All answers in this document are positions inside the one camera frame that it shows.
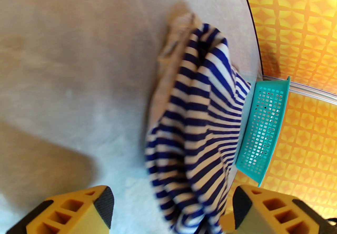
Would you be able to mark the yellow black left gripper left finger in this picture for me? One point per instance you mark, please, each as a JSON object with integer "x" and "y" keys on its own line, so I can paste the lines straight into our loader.
{"x": 73, "y": 214}

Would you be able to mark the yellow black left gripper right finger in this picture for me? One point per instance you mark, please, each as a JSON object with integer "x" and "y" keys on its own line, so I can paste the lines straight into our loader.
{"x": 273, "y": 214}

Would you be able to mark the blue white striped shirt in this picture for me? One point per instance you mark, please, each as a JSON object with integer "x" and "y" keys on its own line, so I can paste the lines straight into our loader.
{"x": 200, "y": 135}

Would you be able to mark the teal plastic mesh basket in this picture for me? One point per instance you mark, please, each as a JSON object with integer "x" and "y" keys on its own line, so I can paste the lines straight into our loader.
{"x": 263, "y": 127}

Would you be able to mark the aluminium frame post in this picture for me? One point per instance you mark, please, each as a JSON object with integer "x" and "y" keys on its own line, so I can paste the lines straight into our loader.
{"x": 316, "y": 91}

